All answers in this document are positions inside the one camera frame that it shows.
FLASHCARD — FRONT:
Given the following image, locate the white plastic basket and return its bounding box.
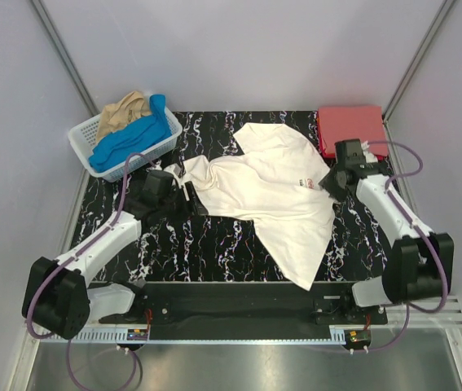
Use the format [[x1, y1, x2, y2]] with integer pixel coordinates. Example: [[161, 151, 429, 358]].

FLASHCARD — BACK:
[[67, 106, 183, 183]]

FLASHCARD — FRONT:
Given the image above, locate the beige t-shirt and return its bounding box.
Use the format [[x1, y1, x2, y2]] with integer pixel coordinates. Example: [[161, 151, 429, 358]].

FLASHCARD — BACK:
[[95, 90, 152, 143]]

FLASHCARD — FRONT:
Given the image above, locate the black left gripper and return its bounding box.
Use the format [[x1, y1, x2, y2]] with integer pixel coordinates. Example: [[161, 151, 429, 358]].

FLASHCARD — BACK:
[[158, 181, 208, 225]]

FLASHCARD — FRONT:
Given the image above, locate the white Coca-Cola t-shirt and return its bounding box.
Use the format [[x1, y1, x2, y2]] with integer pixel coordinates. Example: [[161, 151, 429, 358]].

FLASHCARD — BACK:
[[180, 122, 335, 291]]

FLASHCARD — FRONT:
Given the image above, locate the blue t-shirt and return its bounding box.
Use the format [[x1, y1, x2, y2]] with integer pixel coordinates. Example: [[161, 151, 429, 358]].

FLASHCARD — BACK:
[[88, 94, 171, 173]]

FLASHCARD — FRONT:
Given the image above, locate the aluminium frame rail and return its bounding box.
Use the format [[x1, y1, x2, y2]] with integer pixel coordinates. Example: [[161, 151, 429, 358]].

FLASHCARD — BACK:
[[385, 297, 462, 329]]

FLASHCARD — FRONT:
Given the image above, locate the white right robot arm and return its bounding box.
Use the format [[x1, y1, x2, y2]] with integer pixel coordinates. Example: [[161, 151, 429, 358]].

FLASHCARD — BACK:
[[319, 139, 454, 323]]

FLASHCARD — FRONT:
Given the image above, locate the folded pink t-shirt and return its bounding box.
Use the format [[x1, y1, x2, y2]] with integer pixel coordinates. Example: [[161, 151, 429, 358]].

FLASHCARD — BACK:
[[317, 105, 386, 159]]

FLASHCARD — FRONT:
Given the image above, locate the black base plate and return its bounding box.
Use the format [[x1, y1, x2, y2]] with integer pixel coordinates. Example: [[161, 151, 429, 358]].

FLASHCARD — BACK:
[[100, 282, 388, 331]]

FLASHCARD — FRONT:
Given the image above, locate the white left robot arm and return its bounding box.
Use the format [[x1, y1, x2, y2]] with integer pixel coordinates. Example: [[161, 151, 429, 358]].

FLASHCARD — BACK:
[[21, 170, 209, 340]]

